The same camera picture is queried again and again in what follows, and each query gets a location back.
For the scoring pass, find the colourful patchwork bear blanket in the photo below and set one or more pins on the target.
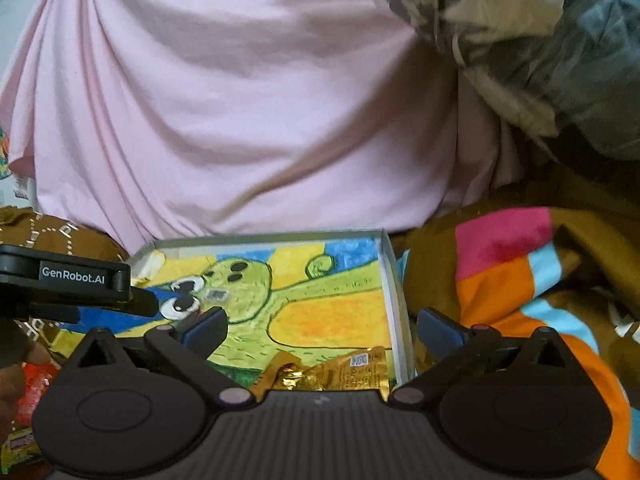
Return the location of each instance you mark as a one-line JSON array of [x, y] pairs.
[[525, 280]]

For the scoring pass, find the gold foil snack packet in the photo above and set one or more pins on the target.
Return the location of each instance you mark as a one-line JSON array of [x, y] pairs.
[[330, 372]]

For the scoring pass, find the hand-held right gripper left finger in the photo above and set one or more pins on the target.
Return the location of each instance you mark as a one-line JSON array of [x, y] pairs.
[[207, 331]]

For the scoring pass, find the person's left hand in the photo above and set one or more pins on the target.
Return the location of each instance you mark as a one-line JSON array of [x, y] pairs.
[[12, 400]]

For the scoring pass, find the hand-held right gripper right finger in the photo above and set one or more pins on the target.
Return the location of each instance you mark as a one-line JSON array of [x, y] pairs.
[[436, 334]]

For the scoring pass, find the grey box with painted bottom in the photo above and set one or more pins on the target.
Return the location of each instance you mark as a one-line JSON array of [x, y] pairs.
[[325, 305]]

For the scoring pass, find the yellow-green snack packet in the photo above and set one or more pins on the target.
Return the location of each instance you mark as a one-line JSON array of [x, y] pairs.
[[17, 447]]

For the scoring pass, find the orange-red snack packet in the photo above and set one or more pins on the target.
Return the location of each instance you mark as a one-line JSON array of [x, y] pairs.
[[39, 390]]

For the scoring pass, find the brown patterned pillow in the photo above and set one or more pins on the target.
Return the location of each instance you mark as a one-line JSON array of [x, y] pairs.
[[60, 240]]

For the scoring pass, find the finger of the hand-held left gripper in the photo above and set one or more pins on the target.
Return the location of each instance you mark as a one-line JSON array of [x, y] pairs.
[[145, 302]]

